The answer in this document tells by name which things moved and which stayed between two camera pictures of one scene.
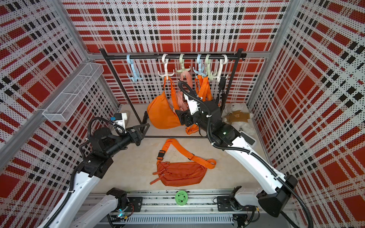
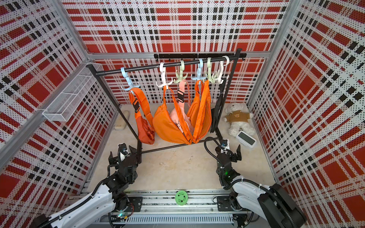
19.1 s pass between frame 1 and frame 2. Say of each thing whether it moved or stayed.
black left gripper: moved
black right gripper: moved
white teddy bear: stayed
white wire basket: stayed
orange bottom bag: moved
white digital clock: stayed
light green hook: moved
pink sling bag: moved
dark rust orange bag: moved
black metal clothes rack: moved
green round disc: stayed
